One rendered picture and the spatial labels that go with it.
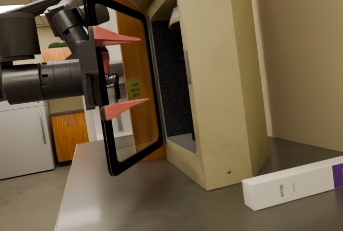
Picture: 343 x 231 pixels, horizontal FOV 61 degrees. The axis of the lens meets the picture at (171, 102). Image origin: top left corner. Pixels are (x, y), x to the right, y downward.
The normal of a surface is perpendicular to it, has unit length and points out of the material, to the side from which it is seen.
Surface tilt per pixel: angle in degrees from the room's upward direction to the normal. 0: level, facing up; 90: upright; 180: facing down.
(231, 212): 0
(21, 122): 90
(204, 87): 90
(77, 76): 93
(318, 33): 90
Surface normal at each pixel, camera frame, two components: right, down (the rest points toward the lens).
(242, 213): -0.14, -0.99
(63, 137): 0.27, 0.01
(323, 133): -0.95, 0.14
